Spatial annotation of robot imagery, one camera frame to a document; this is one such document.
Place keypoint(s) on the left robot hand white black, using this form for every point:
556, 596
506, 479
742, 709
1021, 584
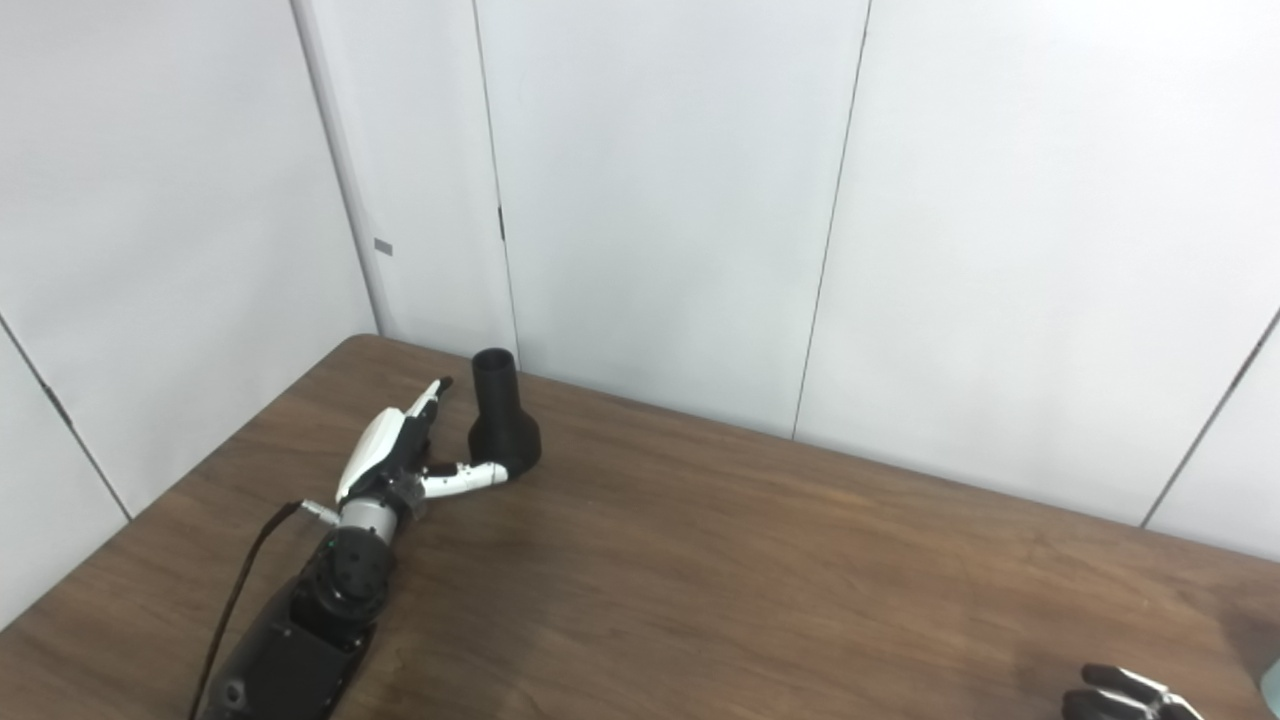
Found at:
385, 445

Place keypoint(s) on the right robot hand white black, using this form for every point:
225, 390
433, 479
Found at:
1130, 695

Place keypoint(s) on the black nozzle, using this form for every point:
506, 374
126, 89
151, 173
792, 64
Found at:
505, 425

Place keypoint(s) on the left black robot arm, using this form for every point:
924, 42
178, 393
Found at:
300, 630

